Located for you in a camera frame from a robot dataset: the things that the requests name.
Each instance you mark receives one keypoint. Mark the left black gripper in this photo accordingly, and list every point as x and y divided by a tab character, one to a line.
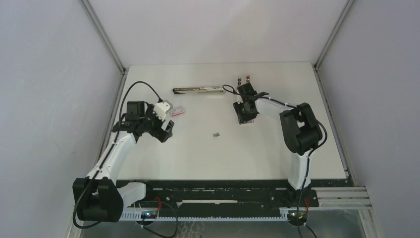
159	133

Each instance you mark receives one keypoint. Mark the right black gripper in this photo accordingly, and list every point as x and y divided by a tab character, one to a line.
243	118

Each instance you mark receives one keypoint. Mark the black and beige stapler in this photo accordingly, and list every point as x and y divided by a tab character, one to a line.
199	90

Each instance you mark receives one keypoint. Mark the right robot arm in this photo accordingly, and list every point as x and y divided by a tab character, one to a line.
302	132

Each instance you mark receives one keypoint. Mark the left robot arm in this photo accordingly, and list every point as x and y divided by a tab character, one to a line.
97	198

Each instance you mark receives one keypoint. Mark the red white staple box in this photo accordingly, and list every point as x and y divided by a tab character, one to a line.
177	111

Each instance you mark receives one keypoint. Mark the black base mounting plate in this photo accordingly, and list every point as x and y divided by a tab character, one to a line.
199	195

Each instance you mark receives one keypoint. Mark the left green circuit board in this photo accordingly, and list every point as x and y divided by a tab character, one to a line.
149	215

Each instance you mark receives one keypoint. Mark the green circuit board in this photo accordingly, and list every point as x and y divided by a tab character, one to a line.
297	218
149	215

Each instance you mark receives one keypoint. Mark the right green circuit board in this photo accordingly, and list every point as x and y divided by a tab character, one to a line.
297	218

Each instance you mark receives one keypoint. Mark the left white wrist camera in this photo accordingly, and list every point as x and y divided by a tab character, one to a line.
162	108

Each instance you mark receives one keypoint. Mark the right corner frame post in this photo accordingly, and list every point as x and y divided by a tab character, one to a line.
334	33

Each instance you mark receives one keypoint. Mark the corner frame post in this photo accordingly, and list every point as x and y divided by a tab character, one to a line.
334	33
104	37

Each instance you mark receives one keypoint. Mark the white slotted cable duct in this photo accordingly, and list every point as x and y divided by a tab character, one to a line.
212	215

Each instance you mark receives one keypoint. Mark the aluminium frame rail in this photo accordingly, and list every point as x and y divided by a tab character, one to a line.
342	198

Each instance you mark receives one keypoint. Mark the left corner frame post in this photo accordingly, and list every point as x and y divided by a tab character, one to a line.
104	37

